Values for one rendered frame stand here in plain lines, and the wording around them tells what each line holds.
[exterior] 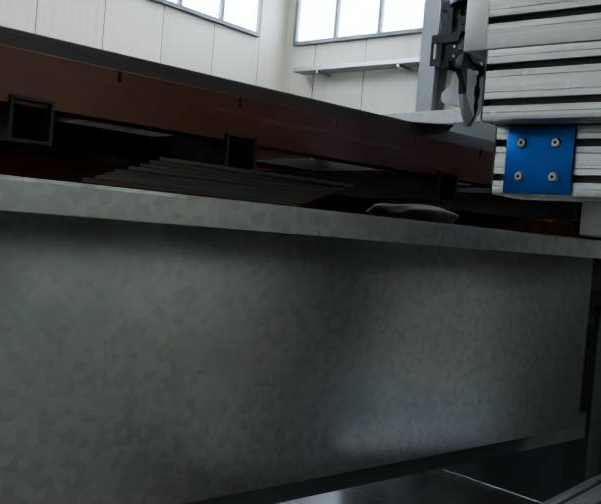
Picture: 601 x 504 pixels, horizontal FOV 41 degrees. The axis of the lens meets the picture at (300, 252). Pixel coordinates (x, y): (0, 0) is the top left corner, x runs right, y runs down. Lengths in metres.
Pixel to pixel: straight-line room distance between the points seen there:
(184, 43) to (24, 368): 11.54
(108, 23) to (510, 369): 10.33
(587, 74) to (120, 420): 0.68
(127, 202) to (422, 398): 0.73
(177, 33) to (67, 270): 11.43
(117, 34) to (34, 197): 10.89
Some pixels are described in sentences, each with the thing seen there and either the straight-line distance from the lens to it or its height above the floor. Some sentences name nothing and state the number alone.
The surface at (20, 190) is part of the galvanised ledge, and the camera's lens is 0.73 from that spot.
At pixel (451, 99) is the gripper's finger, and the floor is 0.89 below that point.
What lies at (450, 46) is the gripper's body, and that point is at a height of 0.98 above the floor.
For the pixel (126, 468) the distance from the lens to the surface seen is 1.01.
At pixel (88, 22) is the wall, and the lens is 11.35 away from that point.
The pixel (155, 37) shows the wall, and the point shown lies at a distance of 12.03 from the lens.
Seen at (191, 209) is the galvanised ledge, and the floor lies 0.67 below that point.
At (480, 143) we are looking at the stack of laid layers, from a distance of 1.56.
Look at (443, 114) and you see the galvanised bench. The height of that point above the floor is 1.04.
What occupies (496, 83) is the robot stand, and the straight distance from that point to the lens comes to 1.07.
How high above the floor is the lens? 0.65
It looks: 1 degrees down
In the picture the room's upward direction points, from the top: 5 degrees clockwise
